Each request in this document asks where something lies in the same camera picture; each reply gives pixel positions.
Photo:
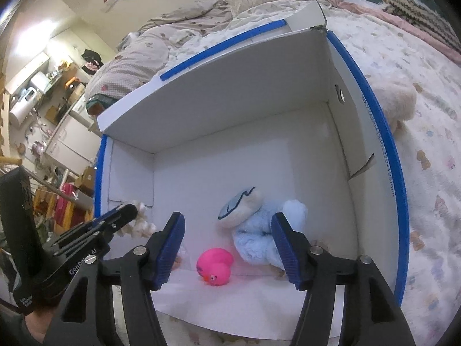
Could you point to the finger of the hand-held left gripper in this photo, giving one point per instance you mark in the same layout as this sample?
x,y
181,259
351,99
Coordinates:
x,y
124,218
102,216

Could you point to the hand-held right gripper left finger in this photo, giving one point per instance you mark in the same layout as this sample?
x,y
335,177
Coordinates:
x,y
169,252

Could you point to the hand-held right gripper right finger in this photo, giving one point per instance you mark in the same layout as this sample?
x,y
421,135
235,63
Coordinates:
x,y
288,256

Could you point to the clear plastic toy packet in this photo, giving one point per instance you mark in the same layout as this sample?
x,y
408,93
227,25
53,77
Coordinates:
x,y
180,259

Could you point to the white fluffy plush toy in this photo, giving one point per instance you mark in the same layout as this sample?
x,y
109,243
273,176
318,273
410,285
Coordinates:
x,y
144,227

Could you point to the light blue plush toy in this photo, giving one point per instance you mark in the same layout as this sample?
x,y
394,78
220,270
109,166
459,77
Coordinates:
x,y
252,234

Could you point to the pink rubber duck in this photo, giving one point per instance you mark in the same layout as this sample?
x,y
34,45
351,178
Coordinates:
x,y
214,265

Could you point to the blue and white cardboard box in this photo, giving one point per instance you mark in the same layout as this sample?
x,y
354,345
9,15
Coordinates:
x,y
234,133

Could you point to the person's left hand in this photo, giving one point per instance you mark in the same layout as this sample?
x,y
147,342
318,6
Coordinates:
x,y
39,328

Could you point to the red cloth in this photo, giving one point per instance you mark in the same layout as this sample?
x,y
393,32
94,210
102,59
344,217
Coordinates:
x,y
65,202

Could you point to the yellow wooden rack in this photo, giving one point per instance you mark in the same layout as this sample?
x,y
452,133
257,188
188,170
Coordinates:
x,y
10,161

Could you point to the white floor cabinet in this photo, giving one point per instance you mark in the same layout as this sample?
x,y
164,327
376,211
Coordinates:
x,y
72,140

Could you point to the white water heater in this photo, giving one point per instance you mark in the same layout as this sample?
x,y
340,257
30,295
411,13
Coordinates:
x,y
21,106

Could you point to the checked grey duvet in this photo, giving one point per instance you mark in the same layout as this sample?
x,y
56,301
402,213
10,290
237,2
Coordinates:
x,y
126,68

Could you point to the hanging dark clothes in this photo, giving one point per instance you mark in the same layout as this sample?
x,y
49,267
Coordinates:
x,y
92,59

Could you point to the beige fluffy plush toy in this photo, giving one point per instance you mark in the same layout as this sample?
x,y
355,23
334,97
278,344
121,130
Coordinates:
x,y
396,101

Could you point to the pink blanket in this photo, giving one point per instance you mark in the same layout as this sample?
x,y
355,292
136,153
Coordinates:
x,y
360,7

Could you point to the striped knitted cloth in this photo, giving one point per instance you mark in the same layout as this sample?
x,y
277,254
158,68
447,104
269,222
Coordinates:
x,y
414,12

